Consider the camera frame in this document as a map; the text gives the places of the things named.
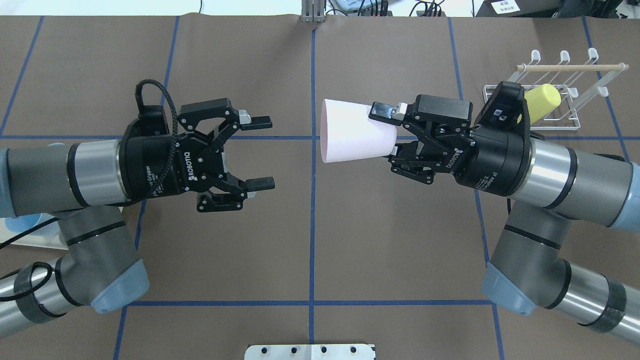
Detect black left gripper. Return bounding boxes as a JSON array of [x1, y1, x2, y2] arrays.
[[119, 99, 275, 212]]

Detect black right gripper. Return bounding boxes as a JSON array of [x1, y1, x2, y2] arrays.
[[369, 95, 531, 197]]

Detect pink plastic cup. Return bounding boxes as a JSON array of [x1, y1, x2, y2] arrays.
[[320, 98, 397, 164]]

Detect yellow plastic cup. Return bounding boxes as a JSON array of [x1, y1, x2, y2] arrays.
[[523, 83, 562, 125]]

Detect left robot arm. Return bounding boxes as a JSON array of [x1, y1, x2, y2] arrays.
[[1, 98, 275, 338]]

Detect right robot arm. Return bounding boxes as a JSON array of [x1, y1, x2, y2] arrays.
[[369, 83, 639, 345]]

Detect white serving tray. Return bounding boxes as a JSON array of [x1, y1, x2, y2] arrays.
[[0, 218, 67, 250]]

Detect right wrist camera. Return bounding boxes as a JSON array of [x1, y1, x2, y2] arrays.
[[474, 80, 531, 139]]

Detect white wire cup rack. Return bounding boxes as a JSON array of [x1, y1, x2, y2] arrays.
[[508, 47, 630, 132]]

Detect white camera stand pillar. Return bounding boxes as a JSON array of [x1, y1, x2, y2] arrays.
[[244, 343, 377, 360]]

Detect black left camera cable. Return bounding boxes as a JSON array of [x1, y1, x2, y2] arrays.
[[0, 79, 180, 303]]

